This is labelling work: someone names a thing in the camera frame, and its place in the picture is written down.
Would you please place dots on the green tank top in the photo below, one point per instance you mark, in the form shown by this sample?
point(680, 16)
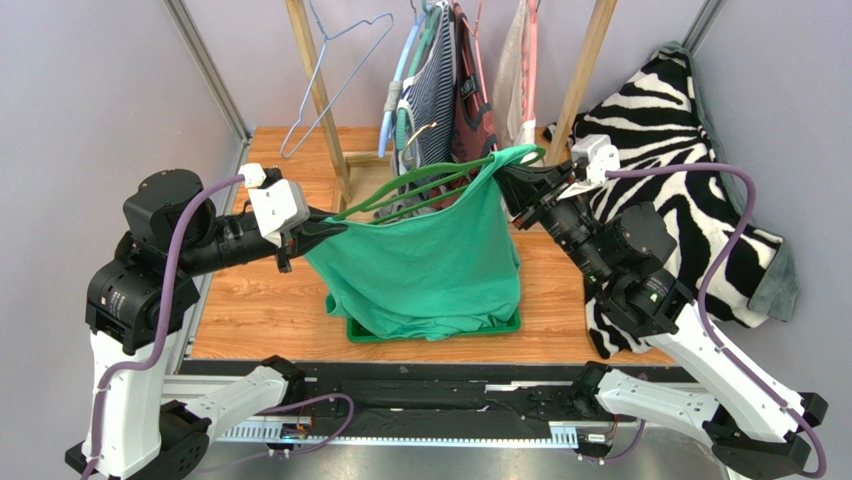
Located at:
point(458, 252)

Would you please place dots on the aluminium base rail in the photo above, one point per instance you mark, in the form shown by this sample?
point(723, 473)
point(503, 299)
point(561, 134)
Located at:
point(458, 405)

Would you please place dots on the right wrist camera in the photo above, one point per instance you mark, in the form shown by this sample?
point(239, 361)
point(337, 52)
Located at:
point(594, 155)

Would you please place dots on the pink plastic hanger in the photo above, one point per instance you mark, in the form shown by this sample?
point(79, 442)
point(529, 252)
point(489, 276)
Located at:
point(529, 53)

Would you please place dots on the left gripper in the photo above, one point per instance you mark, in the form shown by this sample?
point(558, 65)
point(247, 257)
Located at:
point(303, 235)

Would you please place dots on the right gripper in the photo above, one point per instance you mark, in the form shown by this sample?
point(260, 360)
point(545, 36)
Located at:
point(544, 197)

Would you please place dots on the thin pink wire hanger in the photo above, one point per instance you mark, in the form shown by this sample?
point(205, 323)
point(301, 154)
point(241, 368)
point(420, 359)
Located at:
point(478, 53)

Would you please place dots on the light blue plastic hanger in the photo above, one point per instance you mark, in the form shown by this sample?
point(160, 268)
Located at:
point(395, 85)

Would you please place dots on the wooden clothes rack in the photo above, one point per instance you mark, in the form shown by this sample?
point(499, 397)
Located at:
point(312, 41)

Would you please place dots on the blue striped tank top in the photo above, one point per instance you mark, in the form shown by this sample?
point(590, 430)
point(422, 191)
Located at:
point(432, 98)

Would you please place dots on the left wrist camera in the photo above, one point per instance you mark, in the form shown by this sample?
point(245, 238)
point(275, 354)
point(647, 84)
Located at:
point(279, 204)

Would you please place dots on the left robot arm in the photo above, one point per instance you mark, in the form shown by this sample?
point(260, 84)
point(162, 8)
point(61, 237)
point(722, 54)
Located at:
point(135, 309)

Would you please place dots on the teal plastic hanger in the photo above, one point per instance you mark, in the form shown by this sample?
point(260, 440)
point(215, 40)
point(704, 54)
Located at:
point(425, 45)

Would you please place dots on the maroon printed tank top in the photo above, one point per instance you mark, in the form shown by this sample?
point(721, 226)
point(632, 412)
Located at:
point(474, 136)

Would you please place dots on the white tank top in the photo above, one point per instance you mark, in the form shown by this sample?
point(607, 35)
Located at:
point(506, 94)

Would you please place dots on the grey tank top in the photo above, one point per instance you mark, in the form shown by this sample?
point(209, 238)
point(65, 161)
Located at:
point(401, 163)

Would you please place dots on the green velvet hanger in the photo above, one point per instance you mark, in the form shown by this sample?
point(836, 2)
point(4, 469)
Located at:
point(429, 186)

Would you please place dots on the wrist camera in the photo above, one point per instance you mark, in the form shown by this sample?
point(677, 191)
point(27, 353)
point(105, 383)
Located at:
point(594, 155)
point(279, 204)

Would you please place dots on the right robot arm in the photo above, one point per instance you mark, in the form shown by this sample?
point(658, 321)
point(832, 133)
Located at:
point(752, 423)

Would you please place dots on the zebra print blanket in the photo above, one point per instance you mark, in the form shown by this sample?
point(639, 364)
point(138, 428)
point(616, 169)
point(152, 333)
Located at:
point(656, 119)

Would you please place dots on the green plastic tray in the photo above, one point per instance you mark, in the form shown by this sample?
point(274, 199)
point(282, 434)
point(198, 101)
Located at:
point(431, 319)

